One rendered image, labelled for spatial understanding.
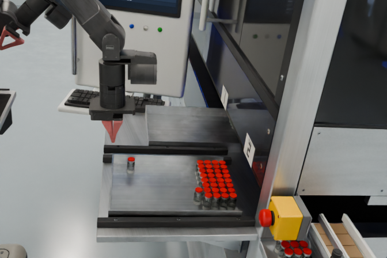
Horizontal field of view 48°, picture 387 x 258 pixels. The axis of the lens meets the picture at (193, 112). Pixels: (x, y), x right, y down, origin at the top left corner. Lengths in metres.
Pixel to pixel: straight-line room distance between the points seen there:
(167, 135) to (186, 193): 0.33
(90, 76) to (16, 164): 1.13
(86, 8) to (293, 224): 0.63
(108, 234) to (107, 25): 0.50
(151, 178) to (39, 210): 1.37
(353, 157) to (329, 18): 0.35
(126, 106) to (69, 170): 1.89
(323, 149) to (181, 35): 1.00
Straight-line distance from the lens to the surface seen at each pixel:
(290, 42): 0.97
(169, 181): 1.27
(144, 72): 0.94
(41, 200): 2.64
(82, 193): 2.66
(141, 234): 1.09
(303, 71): 0.91
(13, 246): 1.97
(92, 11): 0.91
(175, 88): 1.93
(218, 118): 1.64
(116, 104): 0.98
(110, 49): 0.92
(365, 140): 1.06
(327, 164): 1.05
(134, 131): 1.50
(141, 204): 1.18
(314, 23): 0.88
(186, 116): 1.63
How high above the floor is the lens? 1.62
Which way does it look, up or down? 26 degrees down
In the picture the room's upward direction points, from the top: 7 degrees clockwise
